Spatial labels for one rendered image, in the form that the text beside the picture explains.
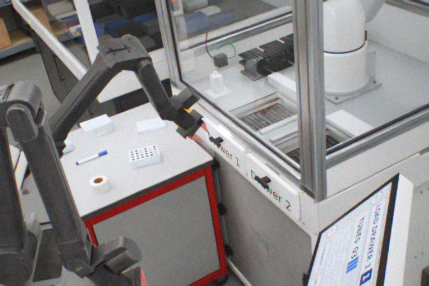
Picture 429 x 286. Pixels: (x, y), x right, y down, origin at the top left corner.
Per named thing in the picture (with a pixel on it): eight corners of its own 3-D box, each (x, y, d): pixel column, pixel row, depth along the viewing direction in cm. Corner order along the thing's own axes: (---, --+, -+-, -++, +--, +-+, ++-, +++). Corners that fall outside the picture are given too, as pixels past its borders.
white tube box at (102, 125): (88, 141, 250) (85, 131, 247) (82, 133, 257) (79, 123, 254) (114, 131, 255) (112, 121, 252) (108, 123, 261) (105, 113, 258)
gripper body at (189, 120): (205, 117, 195) (191, 106, 190) (186, 140, 195) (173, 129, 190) (196, 111, 200) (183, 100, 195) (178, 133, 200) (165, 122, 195)
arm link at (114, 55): (103, 27, 140) (123, 55, 137) (138, 34, 151) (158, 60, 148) (16, 140, 159) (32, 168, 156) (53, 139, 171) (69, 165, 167)
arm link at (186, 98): (150, 99, 185) (163, 119, 182) (175, 76, 182) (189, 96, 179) (166, 105, 196) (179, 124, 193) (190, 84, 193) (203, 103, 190)
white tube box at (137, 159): (132, 169, 228) (129, 161, 225) (129, 158, 234) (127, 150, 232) (161, 162, 229) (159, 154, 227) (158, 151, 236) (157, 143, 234)
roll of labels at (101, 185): (94, 196, 215) (92, 188, 213) (89, 187, 221) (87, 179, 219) (112, 189, 218) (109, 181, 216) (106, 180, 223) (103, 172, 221)
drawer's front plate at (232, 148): (244, 175, 205) (241, 150, 199) (206, 141, 227) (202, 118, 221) (248, 173, 206) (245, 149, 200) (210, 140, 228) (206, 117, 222)
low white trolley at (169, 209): (121, 347, 248) (77, 217, 206) (78, 263, 295) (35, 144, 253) (233, 286, 268) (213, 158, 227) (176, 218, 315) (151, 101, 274)
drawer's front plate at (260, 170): (296, 221, 181) (294, 195, 175) (248, 178, 203) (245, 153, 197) (300, 218, 182) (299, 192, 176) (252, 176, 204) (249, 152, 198)
